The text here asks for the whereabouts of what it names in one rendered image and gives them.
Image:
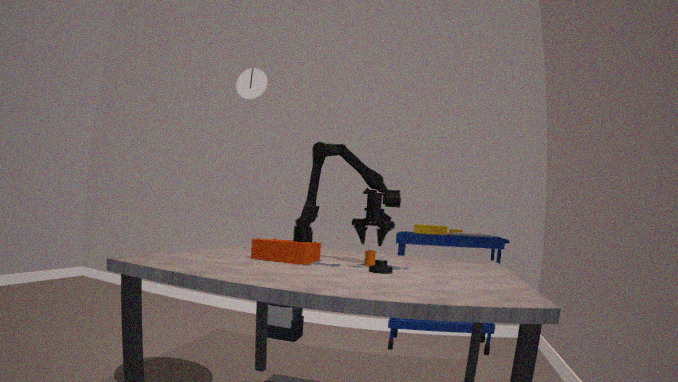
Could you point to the orange knob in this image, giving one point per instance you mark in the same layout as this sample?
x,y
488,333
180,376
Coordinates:
x,y
370,257

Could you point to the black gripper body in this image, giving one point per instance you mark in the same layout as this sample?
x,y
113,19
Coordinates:
x,y
373,215

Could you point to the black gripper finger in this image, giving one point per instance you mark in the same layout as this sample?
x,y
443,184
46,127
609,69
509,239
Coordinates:
x,y
381,235
361,233

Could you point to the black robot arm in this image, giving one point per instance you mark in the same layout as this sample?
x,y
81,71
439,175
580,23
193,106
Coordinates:
x,y
391,198

